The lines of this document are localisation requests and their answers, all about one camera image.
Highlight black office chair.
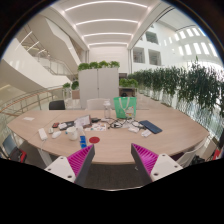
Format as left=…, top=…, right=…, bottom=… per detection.
left=48, top=99, right=66, bottom=111

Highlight green tote bag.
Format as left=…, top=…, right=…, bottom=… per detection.
left=113, top=96, right=138, bottom=120

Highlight black and red chair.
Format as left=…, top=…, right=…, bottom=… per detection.
left=1, top=133, right=28, bottom=164

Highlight white cabinet topped with plants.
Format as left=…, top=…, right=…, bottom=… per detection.
left=77, top=60, right=121, bottom=109

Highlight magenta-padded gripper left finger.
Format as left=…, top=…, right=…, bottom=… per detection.
left=44, top=143, right=96, bottom=188

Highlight white power strip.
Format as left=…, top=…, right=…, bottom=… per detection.
left=37, top=127, right=49, bottom=141

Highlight small planter with green plant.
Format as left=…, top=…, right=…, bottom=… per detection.
left=62, top=80, right=81, bottom=100

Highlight clear blue-labelled water bottle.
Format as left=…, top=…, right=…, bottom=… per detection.
left=77, top=125, right=88, bottom=150

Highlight white computer mouse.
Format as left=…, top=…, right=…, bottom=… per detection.
left=51, top=130, right=63, bottom=139

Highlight white chair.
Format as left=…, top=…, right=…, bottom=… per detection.
left=85, top=97, right=111, bottom=111

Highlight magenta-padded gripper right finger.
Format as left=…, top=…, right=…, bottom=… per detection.
left=130, top=142, right=184, bottom=186

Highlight open magazine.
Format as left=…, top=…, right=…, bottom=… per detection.
left=73, top=115, right=93, bottom=129

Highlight dark blue notebook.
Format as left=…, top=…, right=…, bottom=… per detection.
left=138, top=119, right=164, bottom=135

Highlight row of green plants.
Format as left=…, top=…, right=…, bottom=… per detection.
left=128, top=59, right=224, bottom=118

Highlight white paper cup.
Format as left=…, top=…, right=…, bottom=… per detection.
left=65, top=126, right=79, bottom=141

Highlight clear tumbler with white lid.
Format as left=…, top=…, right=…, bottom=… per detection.
left=102, top=100, right=112, bottom=120

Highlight flat round red coaster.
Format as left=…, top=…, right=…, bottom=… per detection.
left=88, top=136, right=101, bottom=145

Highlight black cables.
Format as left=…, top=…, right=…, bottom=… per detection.
left=107, top=118, right=141, bottom=130

